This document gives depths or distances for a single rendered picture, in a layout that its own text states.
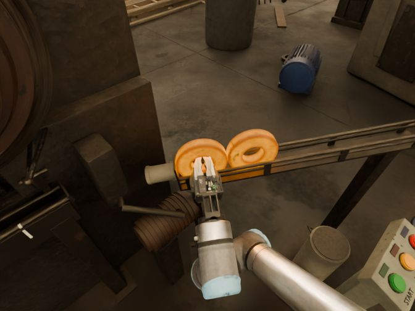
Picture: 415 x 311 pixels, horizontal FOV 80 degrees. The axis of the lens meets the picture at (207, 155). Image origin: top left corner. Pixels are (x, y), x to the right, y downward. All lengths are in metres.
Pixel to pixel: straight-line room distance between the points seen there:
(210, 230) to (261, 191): 1.00
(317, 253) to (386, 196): 1.07
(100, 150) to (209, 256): 0.39
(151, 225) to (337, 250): 0.58
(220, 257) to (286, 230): 0.90
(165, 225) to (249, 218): 0.71
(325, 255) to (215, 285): 0.39
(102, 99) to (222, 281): 0.56
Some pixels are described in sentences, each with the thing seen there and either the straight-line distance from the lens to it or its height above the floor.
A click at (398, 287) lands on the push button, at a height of 0.61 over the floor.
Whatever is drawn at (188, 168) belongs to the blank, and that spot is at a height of 0.70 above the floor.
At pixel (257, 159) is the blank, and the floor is 0.70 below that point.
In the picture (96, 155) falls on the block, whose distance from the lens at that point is 0.70.
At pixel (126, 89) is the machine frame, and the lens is 0.78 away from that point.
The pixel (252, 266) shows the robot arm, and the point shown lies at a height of 0.59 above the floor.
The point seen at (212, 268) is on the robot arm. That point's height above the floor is 0.69.
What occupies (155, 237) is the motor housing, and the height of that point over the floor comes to 0.51.
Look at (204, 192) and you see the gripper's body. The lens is 0.62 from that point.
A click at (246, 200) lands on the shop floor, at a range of 1.52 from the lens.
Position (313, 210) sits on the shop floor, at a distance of 1.59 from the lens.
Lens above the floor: 1.26
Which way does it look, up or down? 47 degrees down
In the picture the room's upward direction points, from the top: straight up
